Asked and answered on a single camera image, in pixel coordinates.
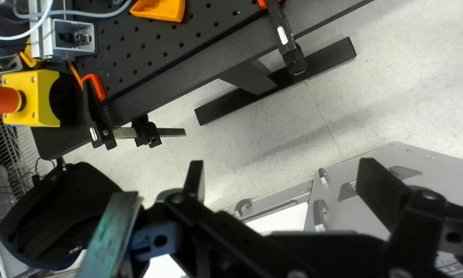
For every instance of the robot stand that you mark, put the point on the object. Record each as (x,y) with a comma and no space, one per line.
(177,50)

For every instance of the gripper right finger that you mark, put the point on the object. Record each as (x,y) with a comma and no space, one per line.
(382,189)

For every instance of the black fabric case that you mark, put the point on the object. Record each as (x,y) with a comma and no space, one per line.
(57,216)

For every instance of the aluminium profile bracket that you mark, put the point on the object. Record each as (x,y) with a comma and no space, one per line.
(67,36)

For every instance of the orange plastic wedge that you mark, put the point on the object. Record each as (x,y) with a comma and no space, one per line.
(160,9)

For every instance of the yellow emergency stop button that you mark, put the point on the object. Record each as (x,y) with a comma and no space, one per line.
(34,96)

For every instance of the grey cabinet door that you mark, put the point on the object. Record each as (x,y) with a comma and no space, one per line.
(277,195)
(443,170)

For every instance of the black orange bar clamp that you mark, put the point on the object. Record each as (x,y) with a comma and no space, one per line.
(100,127)
(287,42)

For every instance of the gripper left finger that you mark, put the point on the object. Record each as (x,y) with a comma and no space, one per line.
(200,231)

